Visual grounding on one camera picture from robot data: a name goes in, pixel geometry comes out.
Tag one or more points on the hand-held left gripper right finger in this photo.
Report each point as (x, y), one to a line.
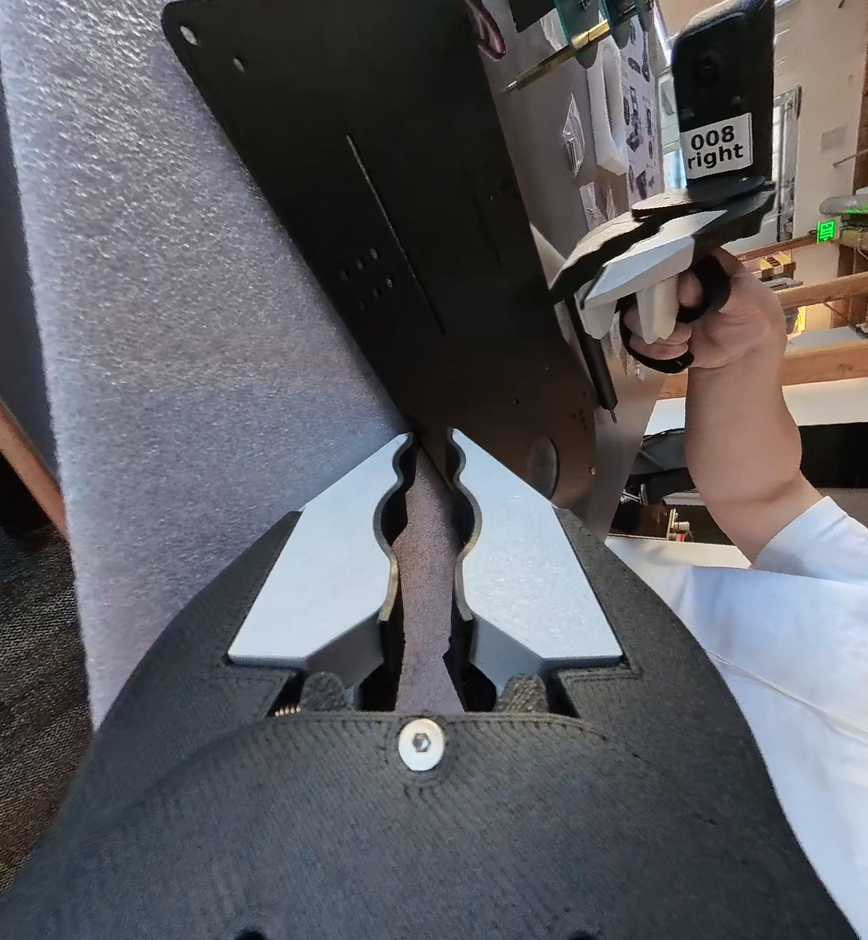
(544, 587)

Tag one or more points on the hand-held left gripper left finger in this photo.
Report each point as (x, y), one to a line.
(316, 587)

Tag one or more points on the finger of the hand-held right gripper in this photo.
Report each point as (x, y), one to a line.
(595, 253)
(647, 264)

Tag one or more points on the black metal base plate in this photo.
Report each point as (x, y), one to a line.
(331, 183)

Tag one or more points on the grey foam sheet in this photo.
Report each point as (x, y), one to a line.
(184, 330)

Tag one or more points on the person's right forearm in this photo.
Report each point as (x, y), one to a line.
(742, 455)

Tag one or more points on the person's right hand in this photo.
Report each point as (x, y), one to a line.
(749, 323)

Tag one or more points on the printed instruction manual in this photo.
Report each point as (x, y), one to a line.
(643, 110)

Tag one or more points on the black screwdriver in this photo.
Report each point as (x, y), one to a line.
(595, 360)

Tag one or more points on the row of small parts packets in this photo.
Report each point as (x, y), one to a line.
(575, 132)

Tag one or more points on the green exit sign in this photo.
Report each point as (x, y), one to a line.
(827, 229)

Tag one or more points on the wooden beam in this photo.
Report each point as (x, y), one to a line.
(845, 286)

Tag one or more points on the white foam frame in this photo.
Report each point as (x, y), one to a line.
(610, 110)

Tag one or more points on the silver air duct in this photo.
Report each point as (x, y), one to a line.
(867, 198)

